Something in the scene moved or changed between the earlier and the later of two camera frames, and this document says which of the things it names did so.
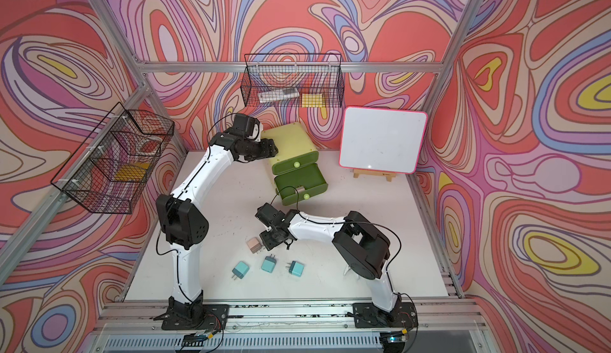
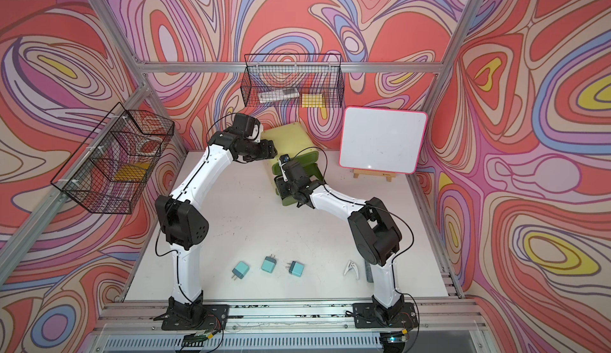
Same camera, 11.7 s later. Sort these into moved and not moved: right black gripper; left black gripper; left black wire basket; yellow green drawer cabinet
Moved: right black gripper
Not moved: left black gripper; yellow green drawer cabinet; left black wire basket
